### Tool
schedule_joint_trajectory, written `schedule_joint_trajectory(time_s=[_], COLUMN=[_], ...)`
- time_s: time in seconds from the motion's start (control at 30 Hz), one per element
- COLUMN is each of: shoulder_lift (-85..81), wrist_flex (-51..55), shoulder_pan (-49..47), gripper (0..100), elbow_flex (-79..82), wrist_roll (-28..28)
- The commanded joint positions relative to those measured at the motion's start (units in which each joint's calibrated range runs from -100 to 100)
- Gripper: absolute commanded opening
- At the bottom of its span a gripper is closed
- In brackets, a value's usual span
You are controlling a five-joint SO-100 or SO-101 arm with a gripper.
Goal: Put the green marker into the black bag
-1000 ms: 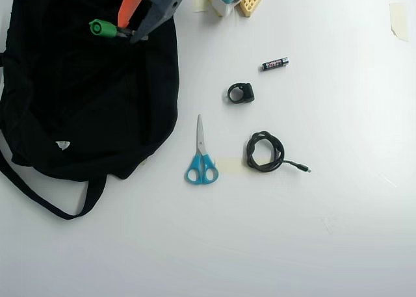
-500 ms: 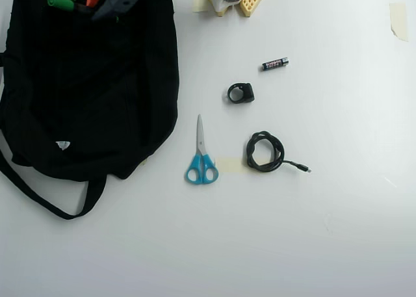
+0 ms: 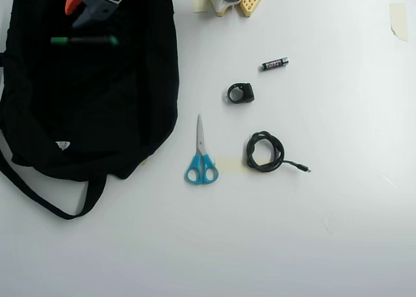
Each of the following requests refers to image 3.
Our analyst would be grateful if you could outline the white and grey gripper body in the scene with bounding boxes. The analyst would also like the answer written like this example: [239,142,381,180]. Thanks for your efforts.
[77,0,131,20]

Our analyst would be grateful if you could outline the black fabric bag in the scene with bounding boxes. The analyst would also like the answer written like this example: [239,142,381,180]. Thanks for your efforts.
[0,0,181,220]

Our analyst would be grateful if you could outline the black ring strap device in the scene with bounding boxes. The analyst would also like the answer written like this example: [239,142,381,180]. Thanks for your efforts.
[223,83,255,105]

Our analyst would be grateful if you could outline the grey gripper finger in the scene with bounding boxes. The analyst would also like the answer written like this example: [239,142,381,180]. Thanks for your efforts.
[71,6,95,28]

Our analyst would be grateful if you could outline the long strip of masking tape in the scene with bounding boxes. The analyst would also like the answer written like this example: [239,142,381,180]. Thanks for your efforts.
[389,2,410,43]

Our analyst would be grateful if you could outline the green marker with black barrel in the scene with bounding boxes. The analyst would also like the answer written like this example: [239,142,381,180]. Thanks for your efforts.
[50,35,120,47]

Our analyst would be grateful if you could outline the black AAA battery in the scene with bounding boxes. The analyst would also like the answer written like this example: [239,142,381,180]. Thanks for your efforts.
[261,57,290,72]

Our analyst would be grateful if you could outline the black coiled usb cable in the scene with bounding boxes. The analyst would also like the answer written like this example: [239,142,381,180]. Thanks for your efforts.
[245,131,312,174]

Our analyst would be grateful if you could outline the blue handled scissors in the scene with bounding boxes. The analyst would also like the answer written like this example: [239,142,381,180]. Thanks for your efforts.
[185,114,219,185]

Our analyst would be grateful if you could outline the short strip of masking tape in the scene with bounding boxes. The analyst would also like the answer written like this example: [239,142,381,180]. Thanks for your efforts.
[214,156,248,174]

